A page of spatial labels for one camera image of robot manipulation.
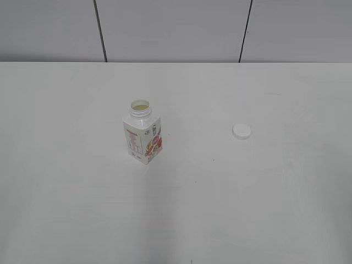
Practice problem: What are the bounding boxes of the white yili changqing bottle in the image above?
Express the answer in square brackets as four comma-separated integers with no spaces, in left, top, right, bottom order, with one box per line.
[123,100,163,164]

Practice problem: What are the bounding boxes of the white bottle cap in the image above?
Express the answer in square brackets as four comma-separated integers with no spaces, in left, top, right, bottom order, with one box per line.
[232,123,252,140]

